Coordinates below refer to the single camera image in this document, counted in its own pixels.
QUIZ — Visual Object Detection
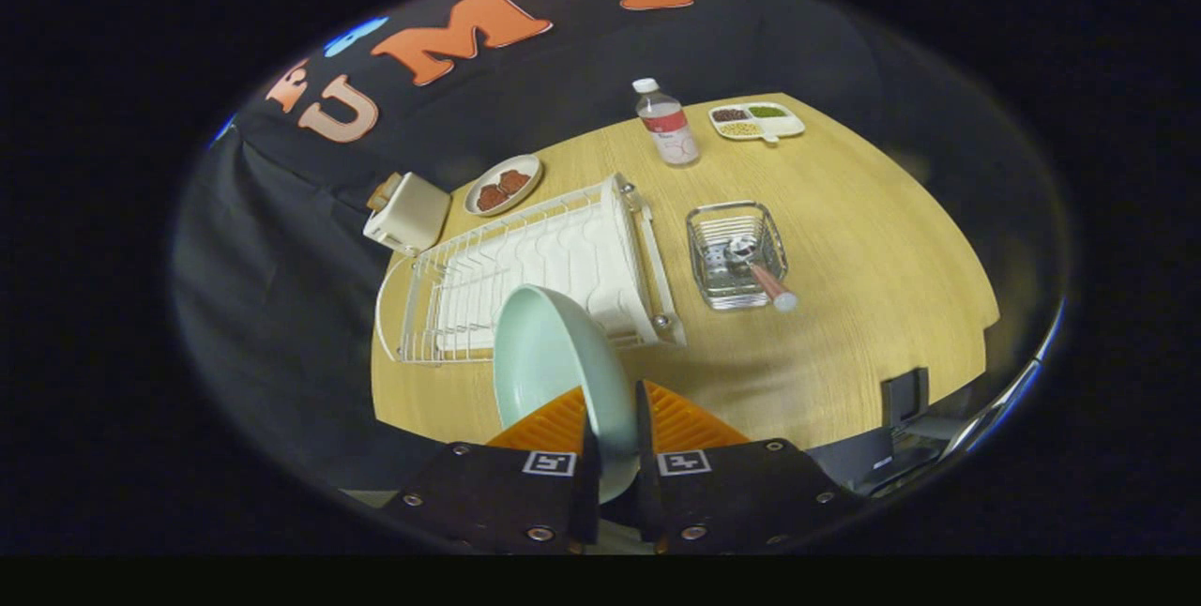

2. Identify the clear plastic bottle red label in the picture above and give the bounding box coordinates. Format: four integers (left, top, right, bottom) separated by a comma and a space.
631, 78, 701, 168

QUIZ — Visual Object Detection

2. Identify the white wire dish rack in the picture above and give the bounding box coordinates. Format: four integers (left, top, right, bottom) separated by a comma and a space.
375, 173, 688, 368

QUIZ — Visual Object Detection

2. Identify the metal wire basket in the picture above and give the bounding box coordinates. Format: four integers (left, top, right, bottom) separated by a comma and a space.
686, 201, 789, 311

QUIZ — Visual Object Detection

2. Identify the black table clamp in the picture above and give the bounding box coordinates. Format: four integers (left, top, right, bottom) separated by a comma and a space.
880, 367, 930, 427

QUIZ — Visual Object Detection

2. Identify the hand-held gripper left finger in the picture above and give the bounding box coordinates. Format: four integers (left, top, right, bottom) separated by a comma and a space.
378, 386, 603, 556

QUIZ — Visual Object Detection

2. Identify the mint green plate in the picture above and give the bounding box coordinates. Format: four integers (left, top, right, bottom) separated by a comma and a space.
493, 284, 642, 506

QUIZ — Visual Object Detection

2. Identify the cream toaster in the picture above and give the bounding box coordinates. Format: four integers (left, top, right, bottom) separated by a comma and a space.
363, 172, 452, 257

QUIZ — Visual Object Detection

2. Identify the metal spoon pink handle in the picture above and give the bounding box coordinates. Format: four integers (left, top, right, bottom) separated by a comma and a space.
725, 236, 799, 313

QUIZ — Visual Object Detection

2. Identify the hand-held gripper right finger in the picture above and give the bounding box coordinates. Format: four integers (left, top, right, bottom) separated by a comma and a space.
636, 379, 864, 556

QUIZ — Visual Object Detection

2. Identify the small plate with cookies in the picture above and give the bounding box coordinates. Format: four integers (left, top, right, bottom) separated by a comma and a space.
464, 154, 544, 217

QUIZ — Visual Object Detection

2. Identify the white divided tray of beans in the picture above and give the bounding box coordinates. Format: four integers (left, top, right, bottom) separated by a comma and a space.
708, 101, 806, 144

